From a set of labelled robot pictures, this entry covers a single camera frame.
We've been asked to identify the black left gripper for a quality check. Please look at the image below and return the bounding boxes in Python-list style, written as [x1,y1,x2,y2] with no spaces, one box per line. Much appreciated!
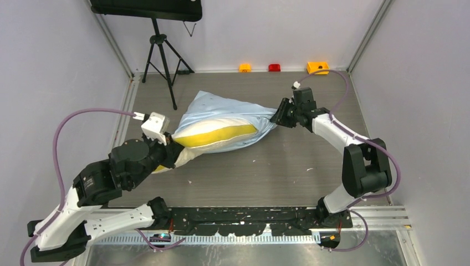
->
[129,130,185,188]

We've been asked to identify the white pillow with yellow trim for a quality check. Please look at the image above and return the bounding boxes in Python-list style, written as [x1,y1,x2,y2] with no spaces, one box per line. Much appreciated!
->
[171,117,259,168]

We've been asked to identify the light blue pillowcase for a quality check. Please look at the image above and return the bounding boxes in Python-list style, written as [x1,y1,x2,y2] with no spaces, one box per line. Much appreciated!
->
[178,91,277,151]

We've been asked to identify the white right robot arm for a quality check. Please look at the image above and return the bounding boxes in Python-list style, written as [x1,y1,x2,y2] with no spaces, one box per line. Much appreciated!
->
[270,88,392,228]

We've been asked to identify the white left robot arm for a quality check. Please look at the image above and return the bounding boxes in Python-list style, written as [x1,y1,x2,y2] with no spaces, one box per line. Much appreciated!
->
[27,133,184,263]

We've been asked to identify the small red block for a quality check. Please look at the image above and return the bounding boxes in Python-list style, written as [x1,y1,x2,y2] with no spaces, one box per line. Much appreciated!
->
[268,64,282,72]

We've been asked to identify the yellow open box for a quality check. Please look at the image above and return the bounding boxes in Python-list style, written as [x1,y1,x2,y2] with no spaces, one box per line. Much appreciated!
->
[306,62,329,75]

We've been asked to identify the small orange block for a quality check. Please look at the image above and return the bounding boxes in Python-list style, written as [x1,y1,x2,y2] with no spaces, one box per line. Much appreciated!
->
[238,64,252,73]

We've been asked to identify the black tripod stand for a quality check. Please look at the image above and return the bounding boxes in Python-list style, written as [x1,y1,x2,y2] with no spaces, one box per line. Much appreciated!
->
[141,18,195,110]

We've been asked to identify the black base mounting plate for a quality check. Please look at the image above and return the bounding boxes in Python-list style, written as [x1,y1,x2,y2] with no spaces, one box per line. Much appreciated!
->
[147,207,353,237]

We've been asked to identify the black panel on tripod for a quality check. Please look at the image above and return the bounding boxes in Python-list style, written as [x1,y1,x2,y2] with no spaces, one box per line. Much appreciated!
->
[90,0,202,22]

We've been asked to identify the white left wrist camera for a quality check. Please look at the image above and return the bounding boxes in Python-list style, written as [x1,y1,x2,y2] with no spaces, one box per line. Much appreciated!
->
[133,112,170,146]

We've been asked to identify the aluminium rail at front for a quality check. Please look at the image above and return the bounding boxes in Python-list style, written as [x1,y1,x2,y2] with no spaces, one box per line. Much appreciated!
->
[98,206,412,249]

